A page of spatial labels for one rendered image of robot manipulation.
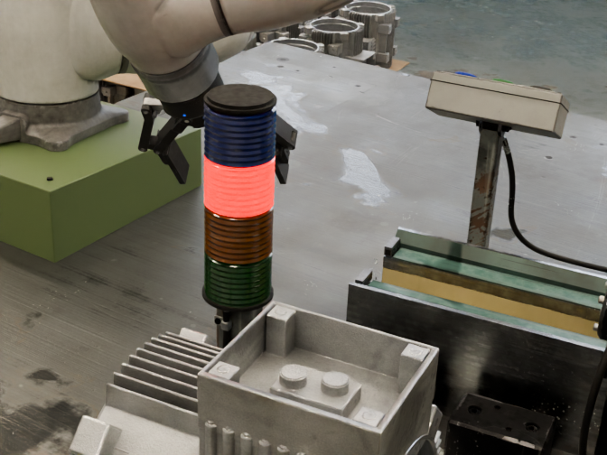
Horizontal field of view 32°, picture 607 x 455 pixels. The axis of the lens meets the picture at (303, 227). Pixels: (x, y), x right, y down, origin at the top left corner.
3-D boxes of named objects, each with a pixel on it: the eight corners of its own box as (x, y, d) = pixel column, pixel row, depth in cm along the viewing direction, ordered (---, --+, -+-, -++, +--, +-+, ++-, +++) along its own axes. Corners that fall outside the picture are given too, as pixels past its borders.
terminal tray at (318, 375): (431, 435, 71) (442, 345, 68) (369, 534, 63) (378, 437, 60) (272, 385, 76) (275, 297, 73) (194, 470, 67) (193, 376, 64)
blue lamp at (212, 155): (287, 149, 91) (289, 99, 89) (255, 174, 86) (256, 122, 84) (225, 135, 93) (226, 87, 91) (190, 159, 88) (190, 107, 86)
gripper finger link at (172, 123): (195, 122, 124) (183, 117, 124) (159, 161, 133) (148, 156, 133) (200, 94, 126) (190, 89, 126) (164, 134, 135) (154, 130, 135)
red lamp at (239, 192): (285, 197, 93) (287, 149, 91) (254, 224, 88) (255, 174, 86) (225, 182, 95) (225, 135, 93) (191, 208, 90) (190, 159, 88)
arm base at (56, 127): (-57, 136, 158) (-61, 100, 155) (42, 98, 176) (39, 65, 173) (41, 162, 150) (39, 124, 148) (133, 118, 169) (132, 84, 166)
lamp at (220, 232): (284, 243, 95) (285, 197, 93) (253, 272, 90) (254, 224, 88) (225, 227, 97) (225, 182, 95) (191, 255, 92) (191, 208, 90)
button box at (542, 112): (562, 140, 139) (571, 99, 138) (554, 133, 132) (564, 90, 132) (436, 115, 145) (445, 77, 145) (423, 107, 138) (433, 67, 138)
